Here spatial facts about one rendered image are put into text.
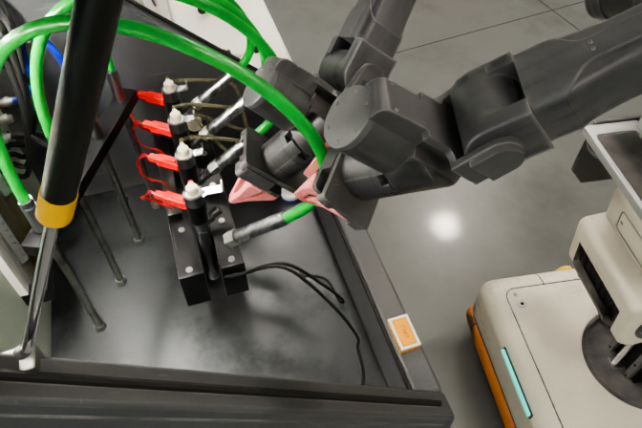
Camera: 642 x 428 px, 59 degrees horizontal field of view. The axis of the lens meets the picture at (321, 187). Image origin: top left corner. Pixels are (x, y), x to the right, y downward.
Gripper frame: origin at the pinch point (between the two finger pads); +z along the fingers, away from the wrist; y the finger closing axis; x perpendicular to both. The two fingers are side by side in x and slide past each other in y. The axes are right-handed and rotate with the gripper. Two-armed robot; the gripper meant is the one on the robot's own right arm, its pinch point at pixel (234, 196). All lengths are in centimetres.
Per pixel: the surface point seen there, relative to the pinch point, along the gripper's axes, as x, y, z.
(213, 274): 0.2, -9.3, 18.0
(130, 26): 6.5, 25.5, -19.3
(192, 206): 0.3, 3.3, 5.3
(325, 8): -231, -100, 65
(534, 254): -60, -145, 17
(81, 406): 34.7, 18.3, -8.3
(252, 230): 8.6, 0.3, -4.6
